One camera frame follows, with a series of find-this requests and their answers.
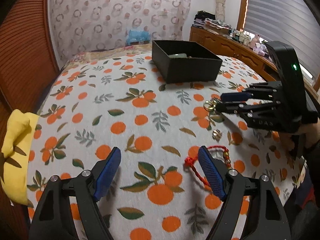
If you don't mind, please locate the brown slatted wardrobe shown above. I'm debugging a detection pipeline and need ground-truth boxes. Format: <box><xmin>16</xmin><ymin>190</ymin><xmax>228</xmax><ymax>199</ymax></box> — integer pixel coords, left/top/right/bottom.
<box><xmin>0</xmin><ymin>0</ymin><xmax>60</xmax><ymax>135</ymax></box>

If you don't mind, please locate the person's dark red clothing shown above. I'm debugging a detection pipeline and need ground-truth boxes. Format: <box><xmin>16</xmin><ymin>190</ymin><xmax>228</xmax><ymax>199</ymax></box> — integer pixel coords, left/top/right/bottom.
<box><xmin>291</xmin><ymin>155</ymin><xmax>320</xmax><ymax>240</ymax></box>

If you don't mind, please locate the ring patterned curtain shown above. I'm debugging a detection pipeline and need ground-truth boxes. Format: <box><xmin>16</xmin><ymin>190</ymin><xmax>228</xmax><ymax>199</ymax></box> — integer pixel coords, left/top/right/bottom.
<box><xmin>47</xmin><ymin>0</ymin><xmax>192</xmax><ymax>60</ymax></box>

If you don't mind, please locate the group of cosmetic bottles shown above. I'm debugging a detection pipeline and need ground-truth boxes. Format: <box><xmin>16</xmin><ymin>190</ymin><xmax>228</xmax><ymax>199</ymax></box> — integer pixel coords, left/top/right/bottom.
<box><xmin>231</xmin><ymin>29</ymin><xmax>253</xmax><ymax>45</ymax></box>

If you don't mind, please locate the pink tissue pack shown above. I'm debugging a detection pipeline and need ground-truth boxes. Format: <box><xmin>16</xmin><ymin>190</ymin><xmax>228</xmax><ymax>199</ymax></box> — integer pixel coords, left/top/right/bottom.
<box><xmin>252</xmin><ymin>42</ymin><xmax>268</xmax><ymax>56</ymax></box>

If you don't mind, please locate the black box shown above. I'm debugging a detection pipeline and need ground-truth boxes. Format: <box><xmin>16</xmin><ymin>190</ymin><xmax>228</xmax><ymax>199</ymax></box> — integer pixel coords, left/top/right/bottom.
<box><xmin>152</xmin><ymin>40</ymin><xmax>223</xmax><ymax>84</ymax></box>

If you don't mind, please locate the striped window blind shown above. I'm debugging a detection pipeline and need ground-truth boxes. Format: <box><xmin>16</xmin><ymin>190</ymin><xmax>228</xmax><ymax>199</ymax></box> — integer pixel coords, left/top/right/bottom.
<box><xmin>244</xmin><ymin>0</ymin><xmax>320</xmax><ymax>78</ymax></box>

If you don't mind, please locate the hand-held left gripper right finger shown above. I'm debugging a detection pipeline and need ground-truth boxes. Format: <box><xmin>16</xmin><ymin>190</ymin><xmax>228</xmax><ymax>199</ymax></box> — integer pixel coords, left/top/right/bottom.
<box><xmin>198</xmin><ymin>145</ymin><xmax>292</xmax><ymax>240</ymax></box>

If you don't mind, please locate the wooden window frame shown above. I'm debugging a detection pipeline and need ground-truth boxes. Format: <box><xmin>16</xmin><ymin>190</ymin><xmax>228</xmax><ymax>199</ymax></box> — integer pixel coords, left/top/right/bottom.
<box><xmin>237</xmin><ymin>0</ymin><xmax>251</xmax><ymax>30</ymax></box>

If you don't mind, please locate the yellow plush toy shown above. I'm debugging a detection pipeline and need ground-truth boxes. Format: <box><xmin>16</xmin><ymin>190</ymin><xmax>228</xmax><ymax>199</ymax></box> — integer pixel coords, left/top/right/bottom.
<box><xmin>0</xmin><ymin>109</ymin><xmax>39</xmax><ymax>205</ymax></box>

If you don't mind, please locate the red cord bracelet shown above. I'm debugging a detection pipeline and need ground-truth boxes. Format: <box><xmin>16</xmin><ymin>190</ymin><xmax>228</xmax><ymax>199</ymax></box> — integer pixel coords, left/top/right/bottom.
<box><xmin>184</xmin><ymin>146</ymin><xmax>230</xmax><ymax>193</ymax></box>

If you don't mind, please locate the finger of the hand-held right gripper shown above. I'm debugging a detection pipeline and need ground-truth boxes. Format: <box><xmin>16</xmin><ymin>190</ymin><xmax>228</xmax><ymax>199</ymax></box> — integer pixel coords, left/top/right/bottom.
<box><xmin>221</xmin><ymin>81</ymin><xmax>282</xmax><ymax>104</ymax></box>
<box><xmin>215</xmin><ymin>100</ymin><xmax>278</xmax><ymax>118</ymax></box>

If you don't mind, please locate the wooden cabinet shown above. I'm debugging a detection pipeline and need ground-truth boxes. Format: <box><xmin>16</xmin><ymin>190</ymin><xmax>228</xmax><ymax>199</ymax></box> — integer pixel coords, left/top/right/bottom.
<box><xmin>189</xmin><ymin>26</ymin><xmax>320</xmax><ymax>98</ymax></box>

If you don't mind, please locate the person's right hand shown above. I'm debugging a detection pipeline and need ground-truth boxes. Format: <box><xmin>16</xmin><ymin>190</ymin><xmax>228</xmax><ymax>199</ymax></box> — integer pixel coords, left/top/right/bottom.
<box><xmin>286</xmin><ymin>125</ymin><xmax>315</xmax><ymax>158</ymax></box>

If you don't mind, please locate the blue plastic bag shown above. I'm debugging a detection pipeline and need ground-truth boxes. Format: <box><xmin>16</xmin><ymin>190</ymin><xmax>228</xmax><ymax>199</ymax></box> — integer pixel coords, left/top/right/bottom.
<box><xmin>126</xmin><ymin>29</ymin><xmax>152</xmax><ymax>44</ymax></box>

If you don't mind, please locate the gold ring keychain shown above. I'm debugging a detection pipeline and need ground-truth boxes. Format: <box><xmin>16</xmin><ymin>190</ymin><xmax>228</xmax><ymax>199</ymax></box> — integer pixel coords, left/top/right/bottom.
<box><xmin>204</xmin><ymin>99</ymin><xmax>222</xmax><ymax>112</ymax></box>

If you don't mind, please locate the pile of folded clothes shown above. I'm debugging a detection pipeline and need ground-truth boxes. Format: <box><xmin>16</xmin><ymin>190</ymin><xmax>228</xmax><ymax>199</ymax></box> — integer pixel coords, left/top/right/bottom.
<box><xmin>194</xmin><ymin>10</ymin><xmax>232</xmax><ymax>34</ymax></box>

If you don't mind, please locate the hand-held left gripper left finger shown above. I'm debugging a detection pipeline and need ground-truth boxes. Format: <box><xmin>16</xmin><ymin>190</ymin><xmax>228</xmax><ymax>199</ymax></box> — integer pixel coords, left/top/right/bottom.
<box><xmin>29</xmin><ymin>146</ymin><xmax>122</xmax><ymax>240</ymax></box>

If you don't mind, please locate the orange fruit print blanket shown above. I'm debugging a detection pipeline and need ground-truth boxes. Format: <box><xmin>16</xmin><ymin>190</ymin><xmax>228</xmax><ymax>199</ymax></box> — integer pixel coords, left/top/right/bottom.
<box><xmin>26</xmin><ymin>54</ymin><xmax>308</xmax><ymax>240</ymax></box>

